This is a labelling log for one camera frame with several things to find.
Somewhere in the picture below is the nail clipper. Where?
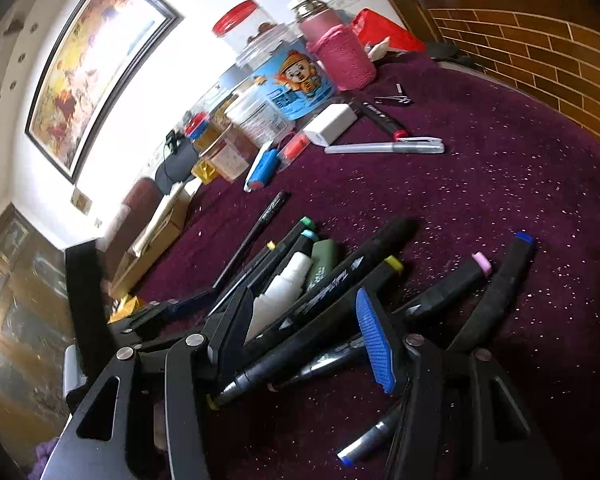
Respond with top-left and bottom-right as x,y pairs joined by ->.
374,84 -> 412,107

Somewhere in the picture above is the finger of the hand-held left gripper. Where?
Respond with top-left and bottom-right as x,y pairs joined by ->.
107,287 -> 218,342

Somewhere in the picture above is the pile of black markers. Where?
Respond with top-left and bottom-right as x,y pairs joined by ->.
207,216 -> 431,463

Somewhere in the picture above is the thin black pen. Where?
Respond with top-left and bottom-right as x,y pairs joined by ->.
212,190 -> 289,291

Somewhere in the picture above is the blue labelled plastic tub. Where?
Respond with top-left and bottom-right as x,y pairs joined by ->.
240,35 -> 336,121

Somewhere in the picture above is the wooden glass-door cabinet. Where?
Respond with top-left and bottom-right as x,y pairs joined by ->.
0,205 -> 78,461

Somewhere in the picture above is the purple glitter tablecloth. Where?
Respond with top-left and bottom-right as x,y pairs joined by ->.
135,55 -> 600,480

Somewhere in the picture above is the teal-capped black marker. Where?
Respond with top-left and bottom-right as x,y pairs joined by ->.
230,229 -> 321,306

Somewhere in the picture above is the pink-capped black marker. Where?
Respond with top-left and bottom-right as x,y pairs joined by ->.
404,252 -> 493,323

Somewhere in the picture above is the white charger block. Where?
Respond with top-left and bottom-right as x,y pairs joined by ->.
302,104 -> 362,147

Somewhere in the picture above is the yellow box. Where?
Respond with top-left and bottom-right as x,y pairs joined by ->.
107,296 -> 147,324

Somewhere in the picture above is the black pen with red end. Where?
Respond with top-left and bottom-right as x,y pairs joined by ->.
350,97 -> 410,140

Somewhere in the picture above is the pink bottle with knit sleeve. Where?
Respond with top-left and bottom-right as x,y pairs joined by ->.
287,0 -> 378,92

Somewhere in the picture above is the jar with orange contents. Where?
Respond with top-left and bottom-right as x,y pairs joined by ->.
197,127 -> 258,183

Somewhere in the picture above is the blue-capped black marker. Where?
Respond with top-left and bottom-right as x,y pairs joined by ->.
447,231 -> 537,356

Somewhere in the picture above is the white squeeze bottle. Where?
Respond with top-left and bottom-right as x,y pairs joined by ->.
245,251 -> 313,343

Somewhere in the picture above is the small teal red object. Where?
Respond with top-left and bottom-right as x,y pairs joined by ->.
243,141 -> 281,193

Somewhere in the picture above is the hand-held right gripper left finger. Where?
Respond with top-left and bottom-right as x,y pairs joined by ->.
25,285 -> 255,480

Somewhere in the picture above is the silver pen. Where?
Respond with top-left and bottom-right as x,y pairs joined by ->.
324,136 -> 445,155

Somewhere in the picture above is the red-lid clear plastic jar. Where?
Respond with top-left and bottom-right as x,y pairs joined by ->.
212,0 -> 293,68

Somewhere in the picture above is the brown chair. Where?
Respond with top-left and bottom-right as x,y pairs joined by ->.
102,177 -> 156,281

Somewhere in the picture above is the golden jar with blue lid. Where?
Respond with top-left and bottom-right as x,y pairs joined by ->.
184,112 -> 228,153

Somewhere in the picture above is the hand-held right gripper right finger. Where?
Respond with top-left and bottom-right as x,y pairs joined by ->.
355,287 -> 562,480

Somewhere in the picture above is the open cardboard box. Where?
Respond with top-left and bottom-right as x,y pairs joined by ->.
109,180 -> 203,298

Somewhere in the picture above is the red box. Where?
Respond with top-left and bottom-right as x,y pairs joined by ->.
351,7 -> 426,56

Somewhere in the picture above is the framed painting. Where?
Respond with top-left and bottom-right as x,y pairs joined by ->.
25,0 -> 183,184

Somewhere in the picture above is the brown brick-pattern ledge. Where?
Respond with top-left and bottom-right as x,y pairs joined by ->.
355,0 -> 600,153

